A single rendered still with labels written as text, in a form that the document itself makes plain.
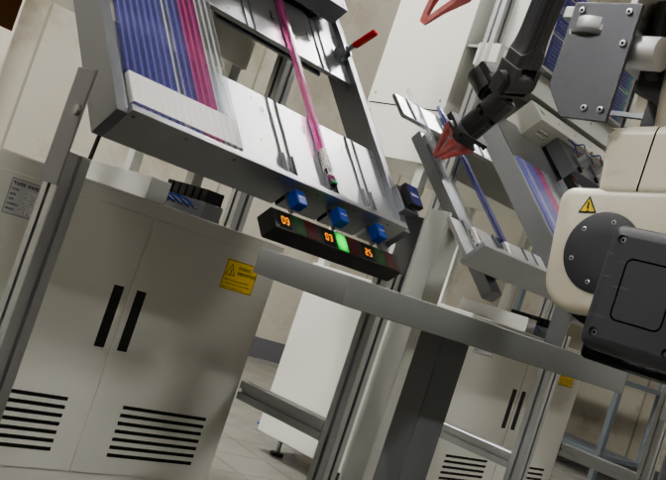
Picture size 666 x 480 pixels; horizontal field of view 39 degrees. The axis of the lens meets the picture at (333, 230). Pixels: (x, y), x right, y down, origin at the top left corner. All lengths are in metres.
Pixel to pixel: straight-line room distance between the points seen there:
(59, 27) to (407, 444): 3.87
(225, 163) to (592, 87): 0.58
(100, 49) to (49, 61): 3.55
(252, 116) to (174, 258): 0.37
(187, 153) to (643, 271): 0.73
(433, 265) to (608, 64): 0.97
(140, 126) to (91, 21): 0.20
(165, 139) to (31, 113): 3.57
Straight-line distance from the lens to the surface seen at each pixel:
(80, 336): 1.81
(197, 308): 1.95
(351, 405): 1.88
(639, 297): 1.08
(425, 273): 2.15
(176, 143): 1.46
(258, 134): 1.64
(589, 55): 1.31
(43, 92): 5.02
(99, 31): 1.50
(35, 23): 5.02
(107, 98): 1.41
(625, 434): 6.25
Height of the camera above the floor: 0.59
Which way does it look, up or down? 3 degrees up
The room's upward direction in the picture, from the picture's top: 19 degrees clockwise
